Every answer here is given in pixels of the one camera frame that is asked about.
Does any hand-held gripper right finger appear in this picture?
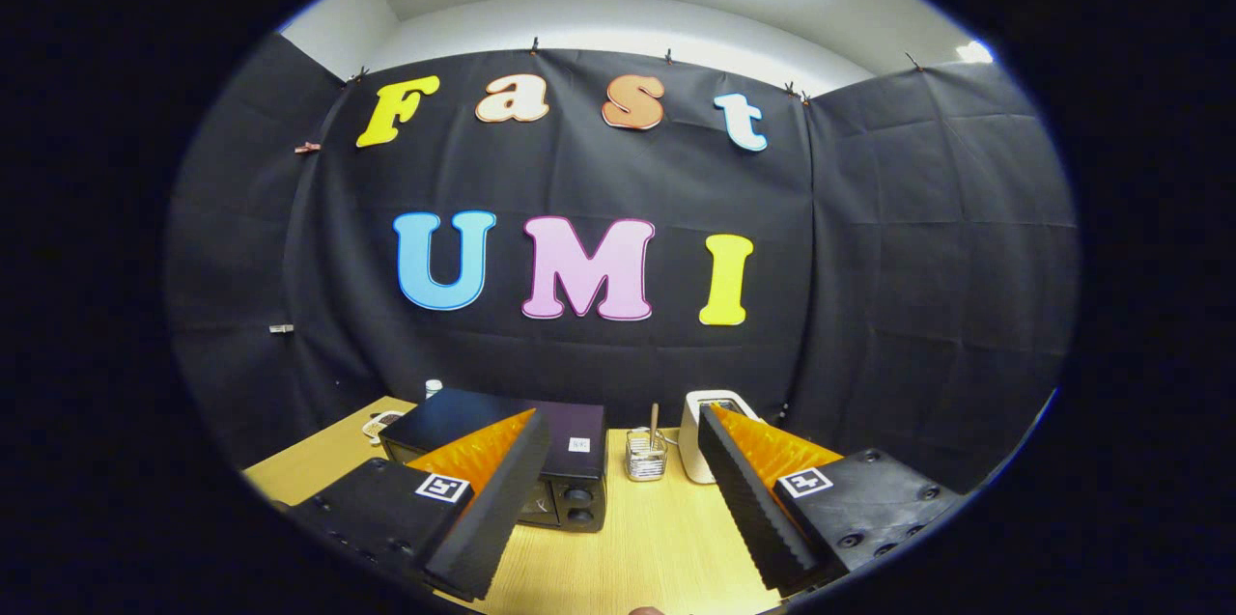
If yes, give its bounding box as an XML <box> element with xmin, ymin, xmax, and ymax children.
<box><xmin>695</xmin><ymin>404</ymin><xmax>964</xmax><ymax>597</ymax></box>

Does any white bread toaster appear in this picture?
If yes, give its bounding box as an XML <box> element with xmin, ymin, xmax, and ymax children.
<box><xmin>678</xmin><ymin>390</ymin><xmax>764</xmax><ymax>485</ymax></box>

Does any black backdrop cloth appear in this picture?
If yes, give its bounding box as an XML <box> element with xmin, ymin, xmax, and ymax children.
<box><xmin>164</xmin><ymin>31</ymin><xmax>1081</xmax><ymax>495</ymax></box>

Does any small white object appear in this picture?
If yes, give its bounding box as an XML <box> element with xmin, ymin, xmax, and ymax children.
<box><xmin>362</xmin><ymin>410</ymin><xmax>407</xmax><ymax>444</ymax></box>

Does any row of black cloth clips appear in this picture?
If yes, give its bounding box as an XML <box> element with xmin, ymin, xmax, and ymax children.
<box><xmin>348</xmin><ymin>36</ymin><xmax>923</xmax><ymax>104</ymax></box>

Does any small glass jar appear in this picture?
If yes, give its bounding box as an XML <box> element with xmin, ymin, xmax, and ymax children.
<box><xmin>625</xmin><ymin>429</ymin><xmax>669</xmax><ymax>483</ymax></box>

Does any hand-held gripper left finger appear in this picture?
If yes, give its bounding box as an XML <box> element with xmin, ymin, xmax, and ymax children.
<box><xmin>288</xmin><ymin>407</ymin><xmax>552</xmax><ymax>602</ymax></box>

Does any black toaster oven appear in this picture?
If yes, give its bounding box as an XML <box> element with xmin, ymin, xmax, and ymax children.
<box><xmin>379</xmin><ymin>389</ymin><xmax>609</xmax><ymax>533</ymax></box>

